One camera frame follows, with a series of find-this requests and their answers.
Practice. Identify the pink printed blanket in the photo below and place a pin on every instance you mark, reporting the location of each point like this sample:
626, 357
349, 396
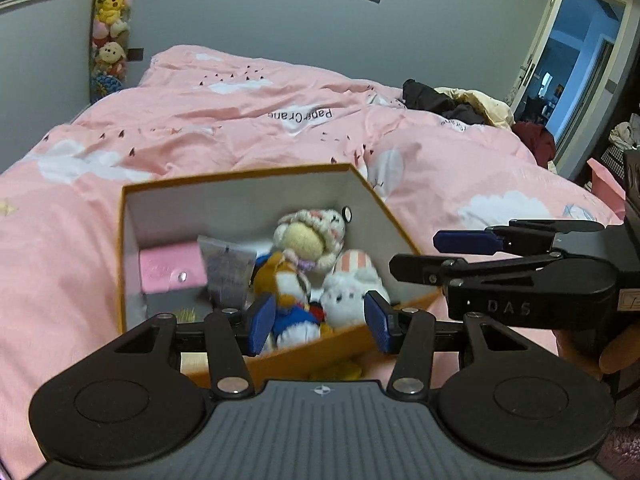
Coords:
150, 150

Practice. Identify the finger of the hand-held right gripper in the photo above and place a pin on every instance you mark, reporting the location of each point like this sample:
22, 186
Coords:
467, 242
425, 267

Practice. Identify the dark wall socket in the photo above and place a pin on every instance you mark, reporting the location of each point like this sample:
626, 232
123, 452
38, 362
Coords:
135, 53

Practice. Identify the hanging column of plush toys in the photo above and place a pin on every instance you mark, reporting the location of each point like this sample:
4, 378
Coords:
111, 25

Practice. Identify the black clothing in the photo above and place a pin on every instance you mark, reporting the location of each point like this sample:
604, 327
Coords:
430, 97

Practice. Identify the crocheted doll with knit hat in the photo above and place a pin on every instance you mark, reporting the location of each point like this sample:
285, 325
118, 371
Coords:
307, 237

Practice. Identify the white door frame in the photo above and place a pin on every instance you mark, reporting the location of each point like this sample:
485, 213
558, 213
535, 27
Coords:
555, 10

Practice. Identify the pink snap pouch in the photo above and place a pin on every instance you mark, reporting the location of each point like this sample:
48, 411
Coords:
170, 266

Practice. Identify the silver foil packet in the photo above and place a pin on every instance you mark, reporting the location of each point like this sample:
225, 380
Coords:
227, 267

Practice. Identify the pink fluffy rug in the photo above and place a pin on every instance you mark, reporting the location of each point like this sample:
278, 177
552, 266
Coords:
620, 455

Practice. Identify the cream clothing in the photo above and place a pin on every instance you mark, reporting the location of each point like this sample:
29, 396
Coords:
492, 107

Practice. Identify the person's right hand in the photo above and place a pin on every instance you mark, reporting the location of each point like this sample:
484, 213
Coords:
595, 350

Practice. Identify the duck plush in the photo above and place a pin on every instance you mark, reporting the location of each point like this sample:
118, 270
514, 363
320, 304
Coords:
287, 290

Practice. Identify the dark red clothing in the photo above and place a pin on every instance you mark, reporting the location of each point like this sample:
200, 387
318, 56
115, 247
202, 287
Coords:
537, 142

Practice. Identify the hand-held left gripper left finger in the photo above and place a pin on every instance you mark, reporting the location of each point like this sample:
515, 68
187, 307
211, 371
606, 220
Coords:
262, 322

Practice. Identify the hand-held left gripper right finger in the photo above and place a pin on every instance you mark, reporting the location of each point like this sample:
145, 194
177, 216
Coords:
377, 327

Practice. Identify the pile of pale laundry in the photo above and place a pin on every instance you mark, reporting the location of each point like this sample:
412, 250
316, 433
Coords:
625, 132

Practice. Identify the orange cardboard box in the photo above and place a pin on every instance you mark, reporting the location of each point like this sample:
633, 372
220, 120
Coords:
225, 200

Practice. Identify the white bunny plush striped hat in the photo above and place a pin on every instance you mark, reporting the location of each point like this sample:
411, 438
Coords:
352, 290

